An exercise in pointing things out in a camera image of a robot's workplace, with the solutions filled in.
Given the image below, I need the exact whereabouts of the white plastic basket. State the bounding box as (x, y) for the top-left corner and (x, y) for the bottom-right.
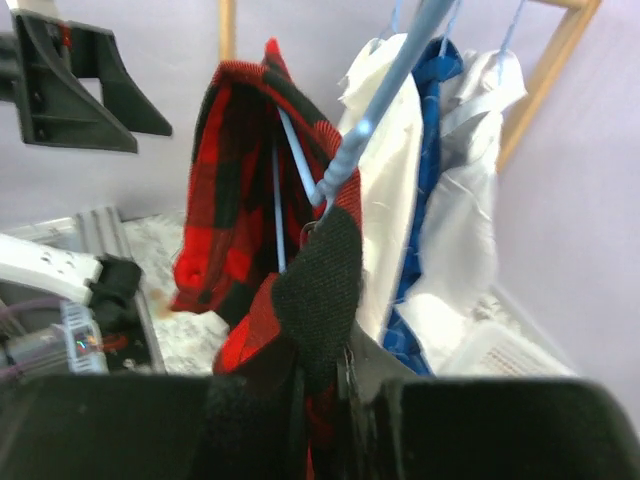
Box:
(437, 321), (576, 378)

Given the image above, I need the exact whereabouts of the blue hanger of white shirt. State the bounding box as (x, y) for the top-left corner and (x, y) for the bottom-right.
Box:
(371, 0), (404, 53)

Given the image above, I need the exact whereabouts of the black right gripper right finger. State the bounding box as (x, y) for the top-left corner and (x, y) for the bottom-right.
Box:
(344, 329), (639, 479)

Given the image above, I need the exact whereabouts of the red black plaid shirt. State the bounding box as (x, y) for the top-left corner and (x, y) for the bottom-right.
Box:
(173, 39), (363, 479)

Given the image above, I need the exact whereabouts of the light blue wire hanger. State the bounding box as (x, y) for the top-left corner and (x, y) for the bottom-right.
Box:
(269, 0), (464, 274)

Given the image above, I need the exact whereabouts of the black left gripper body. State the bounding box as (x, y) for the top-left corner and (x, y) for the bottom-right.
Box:
(0, 32), (22, 103)

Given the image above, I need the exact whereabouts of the wooden clothes rack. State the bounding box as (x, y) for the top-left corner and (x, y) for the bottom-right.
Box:
(217, 0), (602, 172)

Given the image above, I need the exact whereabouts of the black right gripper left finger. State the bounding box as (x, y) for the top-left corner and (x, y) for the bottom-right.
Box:
(1, 375), (307, 479)

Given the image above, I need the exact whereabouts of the floral table cover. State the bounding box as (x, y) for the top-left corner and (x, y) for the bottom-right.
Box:
(119, 209), (566, 376)

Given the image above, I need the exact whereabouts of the white long-sleeve shirt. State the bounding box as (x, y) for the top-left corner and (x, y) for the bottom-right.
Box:
(337, 34), (423, 343)

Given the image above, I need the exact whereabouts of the blue plaid shirt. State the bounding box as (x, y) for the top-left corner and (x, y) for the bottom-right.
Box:
(383, 37), (463, 375)

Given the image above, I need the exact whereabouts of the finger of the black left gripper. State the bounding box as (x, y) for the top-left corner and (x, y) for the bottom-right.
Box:
(97, 34), (173, 136)
(12, 12), (138, 153)

